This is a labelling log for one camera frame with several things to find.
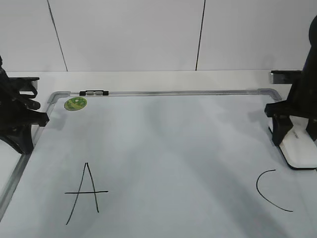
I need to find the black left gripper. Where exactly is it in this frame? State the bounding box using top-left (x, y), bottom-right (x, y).
top-left (0, 67), bottom-right (49, 154)

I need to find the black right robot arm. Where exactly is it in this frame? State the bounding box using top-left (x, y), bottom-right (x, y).
top-left (264, 18), bottom-right (317, 146)

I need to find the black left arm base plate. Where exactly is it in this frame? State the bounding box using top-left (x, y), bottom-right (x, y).
top-left (9, 77), bottom-right (40, 92)

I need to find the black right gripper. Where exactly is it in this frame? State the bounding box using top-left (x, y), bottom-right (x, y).
top-left (264, 100), bottom-right (317, 146)

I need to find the white whiteboard eraser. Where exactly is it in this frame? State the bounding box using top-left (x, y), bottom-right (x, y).
top-left (277, 116), bottom-right (317, 170)

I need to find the black silver marker pen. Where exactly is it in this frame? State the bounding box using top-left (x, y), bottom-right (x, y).
top-left (79, 90), bottom-right (109, 97)

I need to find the green round magnet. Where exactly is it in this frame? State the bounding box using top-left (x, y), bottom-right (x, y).
top-left (64, 97), bottom-right (87, 112)

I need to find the white aluminium framed whiteboard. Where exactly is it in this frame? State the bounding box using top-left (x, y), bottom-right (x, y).
top-left (0, 89), bottom-right (317, 238)

